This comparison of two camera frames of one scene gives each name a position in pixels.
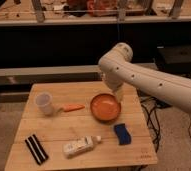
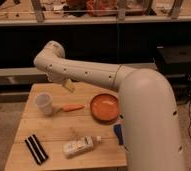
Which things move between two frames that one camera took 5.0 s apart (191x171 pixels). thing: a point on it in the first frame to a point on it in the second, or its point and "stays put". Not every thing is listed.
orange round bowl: [105, 108] stays put
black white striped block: [38, 153] stays put
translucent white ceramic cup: [45, 103] stays put
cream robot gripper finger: [119, 93] to [69, 85]
